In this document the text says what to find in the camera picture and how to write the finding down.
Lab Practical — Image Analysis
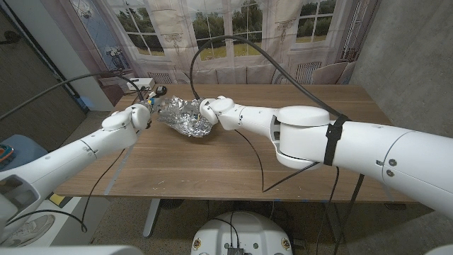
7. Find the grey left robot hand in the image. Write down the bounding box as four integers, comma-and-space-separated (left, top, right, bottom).
139, 98, 167, 115

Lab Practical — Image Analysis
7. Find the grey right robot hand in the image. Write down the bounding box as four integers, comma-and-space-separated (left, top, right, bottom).
190, 98, 205, 120

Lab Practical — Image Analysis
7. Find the aluminum foil sheet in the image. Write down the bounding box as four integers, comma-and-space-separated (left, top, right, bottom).
156, 95, 214, 138

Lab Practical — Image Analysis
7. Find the white power box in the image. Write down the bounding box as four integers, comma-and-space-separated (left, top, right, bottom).
126, 77, 156, 91

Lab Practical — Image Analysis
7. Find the printed window backdrop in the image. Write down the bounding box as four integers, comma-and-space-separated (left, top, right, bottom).
69, 0, 382, 86

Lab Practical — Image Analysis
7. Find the grey table leg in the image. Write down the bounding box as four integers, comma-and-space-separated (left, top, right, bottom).
143, 198, 162, 238
323, 202, 346, 244

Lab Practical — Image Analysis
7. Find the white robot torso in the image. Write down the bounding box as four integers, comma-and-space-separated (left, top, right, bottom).
190, 211, 294, 255

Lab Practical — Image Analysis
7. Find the yellow black foot pedal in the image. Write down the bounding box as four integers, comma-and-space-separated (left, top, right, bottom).
49, 193, 67, 206

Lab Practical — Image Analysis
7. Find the blue padded seat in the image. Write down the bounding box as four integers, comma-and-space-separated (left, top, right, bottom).
0, 134, 49, 173

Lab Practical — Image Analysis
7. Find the orange teal gadget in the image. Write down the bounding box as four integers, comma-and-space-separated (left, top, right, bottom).
0, 144, 16, 170

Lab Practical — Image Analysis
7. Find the grey sneaker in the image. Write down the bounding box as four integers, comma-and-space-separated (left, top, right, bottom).
1, 214, 56, 248

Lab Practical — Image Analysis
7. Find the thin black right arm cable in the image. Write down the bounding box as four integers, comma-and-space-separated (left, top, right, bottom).
235, 129, 340, 255

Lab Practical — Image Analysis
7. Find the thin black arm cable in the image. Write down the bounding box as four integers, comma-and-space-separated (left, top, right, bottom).
5, 147, 127, 234
235, 129, 340, 255

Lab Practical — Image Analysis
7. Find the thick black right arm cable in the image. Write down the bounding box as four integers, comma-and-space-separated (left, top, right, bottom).
189, 34, 365, 255

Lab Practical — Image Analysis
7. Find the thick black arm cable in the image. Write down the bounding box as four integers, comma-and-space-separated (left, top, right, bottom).
0, 72, 146, 122
189, 34, 365, 255

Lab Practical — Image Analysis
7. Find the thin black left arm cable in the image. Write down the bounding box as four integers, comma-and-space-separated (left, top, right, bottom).
5, 147, 127, 234

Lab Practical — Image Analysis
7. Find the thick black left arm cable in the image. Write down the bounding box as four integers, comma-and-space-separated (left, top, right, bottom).
0, 72, 146, 122

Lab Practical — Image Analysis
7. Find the dark mesh wall panel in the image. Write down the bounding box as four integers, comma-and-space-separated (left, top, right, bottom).
0, 6, 88, 152

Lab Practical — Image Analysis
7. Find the black arm strap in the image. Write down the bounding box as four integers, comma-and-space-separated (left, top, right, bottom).
323, 113, 350, 166

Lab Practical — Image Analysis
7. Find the black wall hook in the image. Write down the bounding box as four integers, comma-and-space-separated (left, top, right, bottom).
0, 30, 22, 45

